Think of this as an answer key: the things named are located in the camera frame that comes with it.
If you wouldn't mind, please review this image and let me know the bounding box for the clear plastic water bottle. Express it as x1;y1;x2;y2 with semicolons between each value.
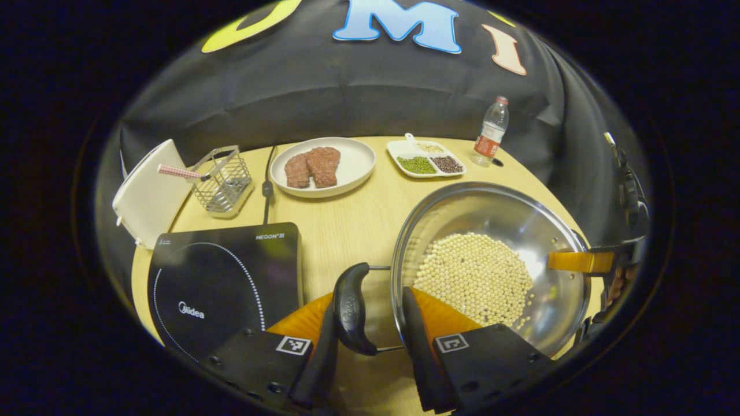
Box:
470;95;510;169

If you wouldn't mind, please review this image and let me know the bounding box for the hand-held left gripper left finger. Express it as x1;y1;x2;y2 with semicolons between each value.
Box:
205;292;342;411

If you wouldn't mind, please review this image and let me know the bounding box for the metal wire basket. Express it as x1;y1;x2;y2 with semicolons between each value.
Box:
188;145;256;220

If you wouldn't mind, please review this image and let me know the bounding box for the pink striped straw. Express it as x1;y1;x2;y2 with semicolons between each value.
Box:
157;164;204;181

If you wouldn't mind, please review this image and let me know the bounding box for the heap of yellow soybeans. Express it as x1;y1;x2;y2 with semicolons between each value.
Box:
412;232;536;330

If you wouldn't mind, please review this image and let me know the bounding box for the black induction cooktop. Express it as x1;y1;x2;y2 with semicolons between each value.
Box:
146;222;304;365

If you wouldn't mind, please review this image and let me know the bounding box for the black power cable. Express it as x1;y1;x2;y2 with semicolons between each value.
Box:
261;144;278;226

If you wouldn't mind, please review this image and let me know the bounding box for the heap of green beans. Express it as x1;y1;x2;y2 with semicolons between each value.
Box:
397;156;438;176

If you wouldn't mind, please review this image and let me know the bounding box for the brown meat slice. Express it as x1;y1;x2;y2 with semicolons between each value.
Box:
284;153;313;190
305;146;342;189

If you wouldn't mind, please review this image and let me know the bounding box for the heap of dark beans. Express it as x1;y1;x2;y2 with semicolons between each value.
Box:
430;155;465;174

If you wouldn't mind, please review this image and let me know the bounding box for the black backdrop cloth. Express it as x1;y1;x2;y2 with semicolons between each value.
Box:
94;0;655;281

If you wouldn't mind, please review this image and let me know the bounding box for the white round plate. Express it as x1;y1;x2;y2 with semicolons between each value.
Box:
269;136;378;200

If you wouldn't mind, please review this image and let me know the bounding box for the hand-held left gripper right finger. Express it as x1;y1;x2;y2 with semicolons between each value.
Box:
400;286;556;414

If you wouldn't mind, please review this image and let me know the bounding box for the stainless steel pot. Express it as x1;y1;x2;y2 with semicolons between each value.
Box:
332;181;592;358

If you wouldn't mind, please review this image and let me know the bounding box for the white toaster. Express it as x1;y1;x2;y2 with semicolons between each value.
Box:
112;138;195;251

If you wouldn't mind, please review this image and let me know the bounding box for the white divided dish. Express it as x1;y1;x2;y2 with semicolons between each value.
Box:
386;132;467;180

